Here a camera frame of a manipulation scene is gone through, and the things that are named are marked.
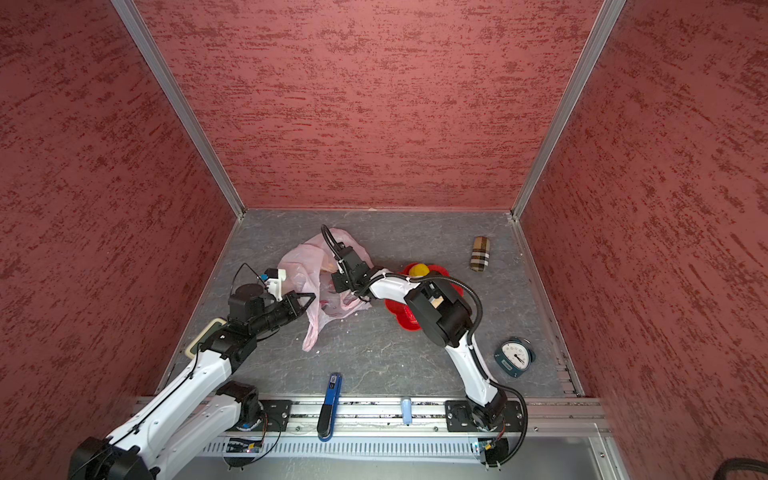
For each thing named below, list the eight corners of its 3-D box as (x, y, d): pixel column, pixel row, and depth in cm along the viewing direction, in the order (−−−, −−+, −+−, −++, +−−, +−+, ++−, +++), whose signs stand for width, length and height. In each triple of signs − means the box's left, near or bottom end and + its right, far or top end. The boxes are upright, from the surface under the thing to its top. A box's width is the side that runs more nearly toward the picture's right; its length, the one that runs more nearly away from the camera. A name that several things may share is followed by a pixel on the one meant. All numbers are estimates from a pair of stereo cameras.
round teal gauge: (499, 378, 83) (504, 373, 79) (491, 343, 89) (496, 337, 85) (533, 378, 83) (541, 373, 79) (524, 343, 89) (530, 337, 85)
